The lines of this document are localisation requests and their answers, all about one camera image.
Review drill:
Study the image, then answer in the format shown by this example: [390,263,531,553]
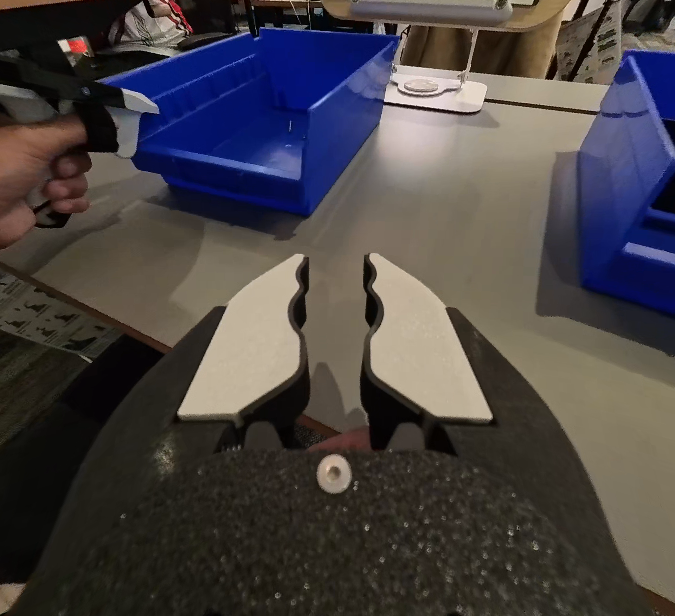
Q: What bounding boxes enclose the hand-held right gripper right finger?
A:
[359,252,494,450]

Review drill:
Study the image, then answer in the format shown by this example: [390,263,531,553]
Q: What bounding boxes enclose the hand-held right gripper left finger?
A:
[176,253,311,449]

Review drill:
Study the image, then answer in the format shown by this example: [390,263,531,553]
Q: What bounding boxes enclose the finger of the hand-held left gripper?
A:
[121,89,160,116]

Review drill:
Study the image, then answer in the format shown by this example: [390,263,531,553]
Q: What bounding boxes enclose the blue plastic bin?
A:
[576,49,675,307]
[100,27,400,217]

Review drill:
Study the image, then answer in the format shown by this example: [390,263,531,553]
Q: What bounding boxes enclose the person's left hand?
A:
[0,114,93,251]

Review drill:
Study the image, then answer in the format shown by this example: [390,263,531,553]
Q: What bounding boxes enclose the printed silhouette sheet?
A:
[0,271,124,362]
[556,4,625,83]

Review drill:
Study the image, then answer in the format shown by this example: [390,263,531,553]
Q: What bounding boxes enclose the person's dark trousers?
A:
[0,334,175,582]

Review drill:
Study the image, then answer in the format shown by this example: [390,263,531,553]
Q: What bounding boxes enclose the white document stand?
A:
[347,0,515,116]

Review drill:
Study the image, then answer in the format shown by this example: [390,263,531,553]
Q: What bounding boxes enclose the tan fabric cover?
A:
[403,20,561,80]

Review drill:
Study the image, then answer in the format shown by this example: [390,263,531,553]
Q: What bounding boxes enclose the person's cream sweatshirt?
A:
[0,583,26,616]

